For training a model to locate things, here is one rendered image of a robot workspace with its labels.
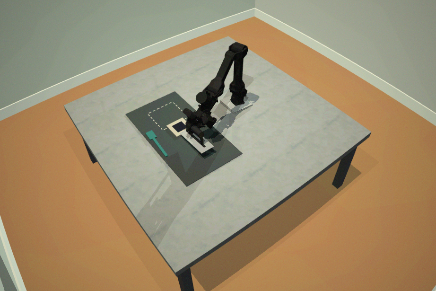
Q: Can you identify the dark grey flat mat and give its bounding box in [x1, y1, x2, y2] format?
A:
[126, 92, 242, 187]

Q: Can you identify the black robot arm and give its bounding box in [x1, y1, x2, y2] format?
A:
[196, 42, 248, 126]

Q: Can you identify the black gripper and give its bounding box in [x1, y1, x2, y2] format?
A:
[182, 104, 211, 132]

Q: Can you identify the beige square tile with dark square centre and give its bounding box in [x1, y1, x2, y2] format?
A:
[167, 118, 186, 137]

